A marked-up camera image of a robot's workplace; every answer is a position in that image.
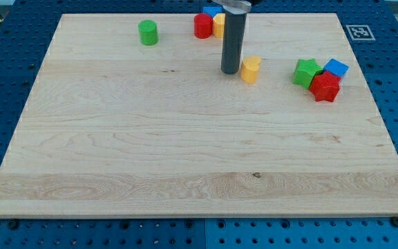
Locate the yellow block at back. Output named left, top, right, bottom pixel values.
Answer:
left=212, top=13, right=225, bottom=38

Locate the blue cube block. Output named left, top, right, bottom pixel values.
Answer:
left=323, top=59, right=349, bottom=78

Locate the red star block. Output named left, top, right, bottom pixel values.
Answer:
left=310, top=71, right=341, bottom=102

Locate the light wooden board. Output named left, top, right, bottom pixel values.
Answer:
left=0, top=13, right=398, bottom=219

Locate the green star block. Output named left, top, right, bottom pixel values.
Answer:
left=292, top=59, right=323, bottom=89

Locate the green cylinder block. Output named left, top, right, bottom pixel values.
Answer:
left=138, top=19, right=159, bottom=46

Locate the white fiducial marker tag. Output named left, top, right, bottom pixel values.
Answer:
left=345, top=24, right=375, bottom=42

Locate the yellow heart block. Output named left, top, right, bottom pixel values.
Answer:
left=240, top=56, right=261, bottom=84

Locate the blue block at back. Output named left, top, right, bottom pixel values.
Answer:
left=202, top=6, right=223, bottom=18

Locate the red cylinder block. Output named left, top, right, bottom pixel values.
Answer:
left=193, top=13, right=213, bottom=39

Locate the silver rod mount bracket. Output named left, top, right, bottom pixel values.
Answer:
left=212, top=0, right=252, bottom=15

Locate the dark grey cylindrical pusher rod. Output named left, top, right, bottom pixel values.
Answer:
left=220, top=10, right=247, bottom=75

